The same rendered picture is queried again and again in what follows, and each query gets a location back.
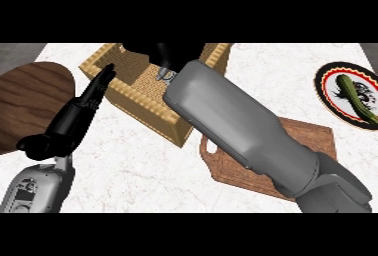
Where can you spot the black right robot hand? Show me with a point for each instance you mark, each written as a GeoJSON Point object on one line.
{"type": "Point", "coordinates": [169, 55]}

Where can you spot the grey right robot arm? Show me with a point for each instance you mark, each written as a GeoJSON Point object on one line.
{"type": "Point", "coordinates": [245, 133]}

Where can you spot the patterned oval plate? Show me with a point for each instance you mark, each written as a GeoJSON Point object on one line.
{"type": "Point", "coordinates": [333, 90]}

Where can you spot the brown wooden cutting board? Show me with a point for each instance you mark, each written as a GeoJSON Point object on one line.
{"type": "Point", "coordinates": [314, 136]}

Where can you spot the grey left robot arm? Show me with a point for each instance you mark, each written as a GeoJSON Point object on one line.
{"type": "Point", "coordinates": [34, 190]}

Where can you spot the dark round wooden board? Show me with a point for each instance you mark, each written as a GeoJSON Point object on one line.
{"type": "Point", "coordinates": [29, 103]}

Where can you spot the green cucumber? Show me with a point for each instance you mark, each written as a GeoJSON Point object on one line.
{"type": "Point", "coordinates": [355, 100]}

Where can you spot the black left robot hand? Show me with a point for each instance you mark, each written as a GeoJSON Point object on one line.
{"type": "Point", "coordinates": [68, 121]}

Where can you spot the tan wicker basket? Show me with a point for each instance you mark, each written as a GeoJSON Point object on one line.
{"type": "Point", "coordinates": [141, 90]}

